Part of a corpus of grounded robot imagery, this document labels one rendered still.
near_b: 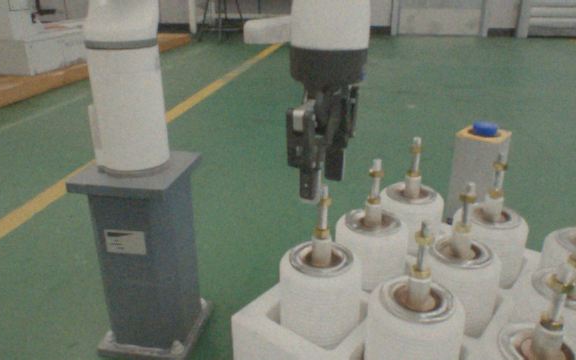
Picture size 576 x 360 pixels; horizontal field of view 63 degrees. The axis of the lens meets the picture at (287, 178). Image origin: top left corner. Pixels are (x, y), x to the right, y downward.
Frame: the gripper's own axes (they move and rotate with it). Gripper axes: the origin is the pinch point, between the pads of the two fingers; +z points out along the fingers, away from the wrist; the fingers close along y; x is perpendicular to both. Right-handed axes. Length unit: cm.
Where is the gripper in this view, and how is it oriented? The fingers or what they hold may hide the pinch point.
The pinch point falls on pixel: (322, 179)
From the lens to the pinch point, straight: 51.5
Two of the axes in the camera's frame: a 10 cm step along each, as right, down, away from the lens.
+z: -0.2, 9.2, 3.9
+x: -8.9, -1.9, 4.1
